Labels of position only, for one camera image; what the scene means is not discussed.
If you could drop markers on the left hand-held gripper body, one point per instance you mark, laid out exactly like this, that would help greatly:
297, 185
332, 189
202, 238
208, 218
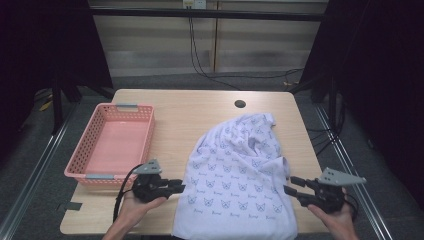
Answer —
150, 188

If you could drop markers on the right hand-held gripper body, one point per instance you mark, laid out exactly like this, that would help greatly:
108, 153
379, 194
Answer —
328, 196

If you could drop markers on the pink perforated plastic basket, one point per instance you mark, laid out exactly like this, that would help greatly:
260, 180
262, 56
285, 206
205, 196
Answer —
115, 143

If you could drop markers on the white patterned t-shirt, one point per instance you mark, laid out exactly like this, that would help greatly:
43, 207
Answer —
233, 173

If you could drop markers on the person's right hand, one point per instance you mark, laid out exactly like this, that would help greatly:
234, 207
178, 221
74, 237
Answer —
340, 221

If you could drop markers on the person's left hand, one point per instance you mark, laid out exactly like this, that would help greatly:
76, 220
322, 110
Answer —
133, 211

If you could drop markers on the dark tape piece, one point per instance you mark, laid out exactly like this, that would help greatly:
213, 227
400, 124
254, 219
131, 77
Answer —
74, 206

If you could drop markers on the black metal stand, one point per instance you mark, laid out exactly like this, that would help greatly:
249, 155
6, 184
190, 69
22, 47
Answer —
57, 106

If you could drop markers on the dark curtain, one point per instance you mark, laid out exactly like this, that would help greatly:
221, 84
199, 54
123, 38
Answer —
43, 43
383, 83

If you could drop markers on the yellow floor object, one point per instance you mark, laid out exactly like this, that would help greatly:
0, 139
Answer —
45, 106

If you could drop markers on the metal floor rail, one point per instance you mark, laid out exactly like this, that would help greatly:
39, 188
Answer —
30, 180
353, 166

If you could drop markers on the black horizontal frame bar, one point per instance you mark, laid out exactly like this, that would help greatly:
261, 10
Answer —
206, 14

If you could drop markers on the white wall power outlet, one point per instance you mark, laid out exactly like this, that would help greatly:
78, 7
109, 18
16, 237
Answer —
194, 4

